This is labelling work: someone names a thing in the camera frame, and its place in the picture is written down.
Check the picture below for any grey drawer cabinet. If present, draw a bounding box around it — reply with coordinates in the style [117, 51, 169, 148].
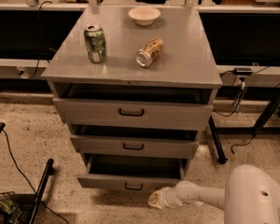
[41, 6, 223, 173]

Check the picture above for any black floor cable right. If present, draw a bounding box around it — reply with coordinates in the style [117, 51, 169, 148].
[230, 131, 258, 155]

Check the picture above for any black floor cable left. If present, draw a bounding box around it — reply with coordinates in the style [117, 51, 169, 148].
[1, 128, 70, 224]

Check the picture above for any green soda can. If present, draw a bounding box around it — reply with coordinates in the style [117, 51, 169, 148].
[84, 24, 106, 63]

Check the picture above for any grey bottom drawer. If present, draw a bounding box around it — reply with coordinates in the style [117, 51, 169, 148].
[77, 154, 188, 191]

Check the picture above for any black floor cable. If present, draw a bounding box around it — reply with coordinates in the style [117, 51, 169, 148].
[1, 128, 70, 224]
[230, 131, 258, 155]

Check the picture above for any black stand leg left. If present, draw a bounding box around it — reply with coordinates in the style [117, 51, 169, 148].
[26, 159, 54, 224]

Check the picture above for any black cable on wall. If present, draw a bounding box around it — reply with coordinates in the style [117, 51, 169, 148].
[27, 0, 54, 79]

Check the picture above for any grey middle drawer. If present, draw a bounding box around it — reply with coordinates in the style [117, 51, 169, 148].
[71, 125, 199, 159]

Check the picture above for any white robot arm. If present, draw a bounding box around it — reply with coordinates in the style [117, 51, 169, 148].
[148, 164, 280, 224]

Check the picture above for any black table leg right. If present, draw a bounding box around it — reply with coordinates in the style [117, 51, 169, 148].
[208, 117, 228, 164]

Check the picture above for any grey drawer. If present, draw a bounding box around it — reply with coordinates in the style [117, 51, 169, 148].
[77, 154, 188, 191]
[53, 84, 212, 131]
[71, 125, 199, 159]

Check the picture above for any grey top drawer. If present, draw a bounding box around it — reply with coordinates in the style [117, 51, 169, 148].
[53, 84, 212, 131]

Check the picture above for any black power adapter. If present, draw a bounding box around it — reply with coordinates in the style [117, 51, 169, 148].
[233, 67, 253, 76]

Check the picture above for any white bowl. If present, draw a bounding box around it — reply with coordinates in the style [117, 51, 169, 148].
[128, 7, 161, 26]

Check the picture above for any wire basket with items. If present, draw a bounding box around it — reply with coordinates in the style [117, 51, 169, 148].
[0, 191, 22, 224]

